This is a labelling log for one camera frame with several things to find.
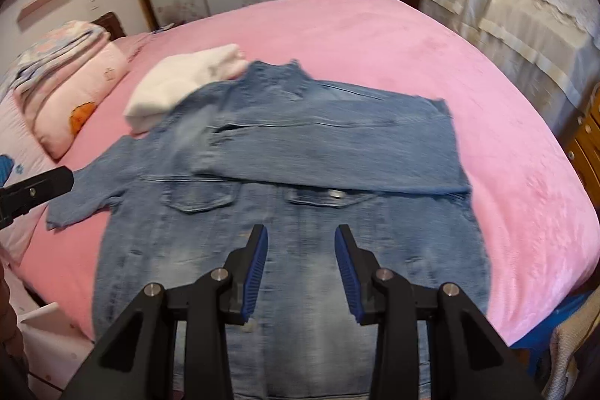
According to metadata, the pink wall shelf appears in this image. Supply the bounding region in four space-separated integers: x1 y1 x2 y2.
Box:
18 0 74 22

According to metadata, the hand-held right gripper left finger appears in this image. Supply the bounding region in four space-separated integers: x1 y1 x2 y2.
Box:
58 224 270 400

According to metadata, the folded floral quilt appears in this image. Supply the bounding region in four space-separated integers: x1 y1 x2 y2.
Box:
0 20 111 101

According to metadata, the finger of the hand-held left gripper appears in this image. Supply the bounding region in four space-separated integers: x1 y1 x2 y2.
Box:
0 166 76 232

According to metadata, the folded white garment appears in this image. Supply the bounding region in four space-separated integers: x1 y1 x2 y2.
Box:
123 44 249 135

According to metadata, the furniture under white lace cover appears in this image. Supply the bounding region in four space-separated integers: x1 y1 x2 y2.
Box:
418 0 600 133

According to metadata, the blue denim jacket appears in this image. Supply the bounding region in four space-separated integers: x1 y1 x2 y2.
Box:
44 59 493 400

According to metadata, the dark wooden headboard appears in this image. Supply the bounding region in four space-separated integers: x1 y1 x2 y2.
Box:
91 12 127 40

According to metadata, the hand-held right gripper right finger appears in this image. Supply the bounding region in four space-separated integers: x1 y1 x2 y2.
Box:
334 224 545 400

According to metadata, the pile of clothes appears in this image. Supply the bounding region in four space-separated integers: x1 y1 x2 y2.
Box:
511 288 600 400

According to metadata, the wooden drawer cabinet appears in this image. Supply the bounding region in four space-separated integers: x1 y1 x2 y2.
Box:
565 84 600 195

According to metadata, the pink pillow blue print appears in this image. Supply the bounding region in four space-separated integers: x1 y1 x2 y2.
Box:
0 100 62 265

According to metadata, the pink pillow orange print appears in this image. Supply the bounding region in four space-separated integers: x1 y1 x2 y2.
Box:
13 41 129 160

